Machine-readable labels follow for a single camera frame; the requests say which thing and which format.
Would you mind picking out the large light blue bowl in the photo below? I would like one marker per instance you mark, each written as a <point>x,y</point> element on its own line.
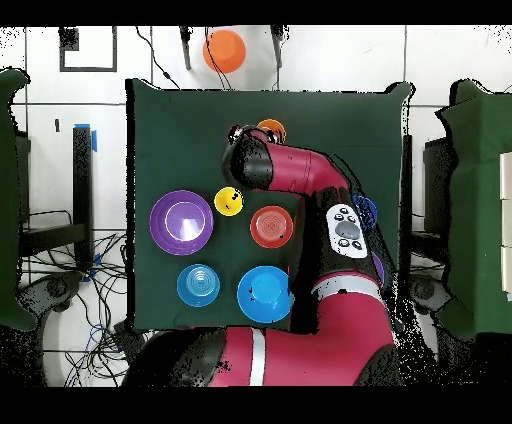
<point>262,294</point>

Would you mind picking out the purple plastic bowl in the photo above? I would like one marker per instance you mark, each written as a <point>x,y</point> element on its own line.
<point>378,268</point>
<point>182,222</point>

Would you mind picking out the blue tape strip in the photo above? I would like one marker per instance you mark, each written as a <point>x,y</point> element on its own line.
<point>94,140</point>

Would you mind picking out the green cloth covered table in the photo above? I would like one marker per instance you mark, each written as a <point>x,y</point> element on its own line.
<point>8,200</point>
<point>476,200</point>

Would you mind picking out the black square floor frame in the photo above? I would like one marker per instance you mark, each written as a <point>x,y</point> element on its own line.
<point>68,39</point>

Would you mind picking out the small light blue bowl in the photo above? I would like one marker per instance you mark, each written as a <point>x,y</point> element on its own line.
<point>198,285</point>

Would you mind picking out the white box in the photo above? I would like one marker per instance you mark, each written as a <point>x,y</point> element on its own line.
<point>507,270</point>

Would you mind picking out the black metal post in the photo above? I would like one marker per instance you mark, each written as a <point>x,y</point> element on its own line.
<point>407,180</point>

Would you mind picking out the dark green tablecloth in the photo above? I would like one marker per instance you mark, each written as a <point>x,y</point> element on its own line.
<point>192,120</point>

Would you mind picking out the black tripod leg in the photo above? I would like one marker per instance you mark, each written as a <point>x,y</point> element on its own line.
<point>277,44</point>
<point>185,48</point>

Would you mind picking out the black power adapter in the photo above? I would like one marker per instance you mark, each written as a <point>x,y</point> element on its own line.
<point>122,332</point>

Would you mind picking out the orange round object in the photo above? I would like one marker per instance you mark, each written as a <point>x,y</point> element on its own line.
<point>224,51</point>

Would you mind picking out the dark blue plastic bowl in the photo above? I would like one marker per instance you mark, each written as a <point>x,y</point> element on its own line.
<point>370,212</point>

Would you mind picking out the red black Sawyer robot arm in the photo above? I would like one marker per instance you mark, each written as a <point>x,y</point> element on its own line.
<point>300,168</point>

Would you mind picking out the black metal stand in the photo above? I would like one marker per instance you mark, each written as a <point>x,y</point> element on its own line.
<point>82,180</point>

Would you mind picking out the black grey chair base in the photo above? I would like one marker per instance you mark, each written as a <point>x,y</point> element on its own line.
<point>54,288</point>

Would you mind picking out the yellow plastic cup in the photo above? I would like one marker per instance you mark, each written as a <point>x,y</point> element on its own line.
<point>224,200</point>

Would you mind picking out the orange plastic cup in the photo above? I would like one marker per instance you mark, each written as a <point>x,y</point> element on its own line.
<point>274,125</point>

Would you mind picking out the orange-red plastic bowl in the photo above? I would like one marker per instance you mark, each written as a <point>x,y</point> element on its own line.
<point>271,227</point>

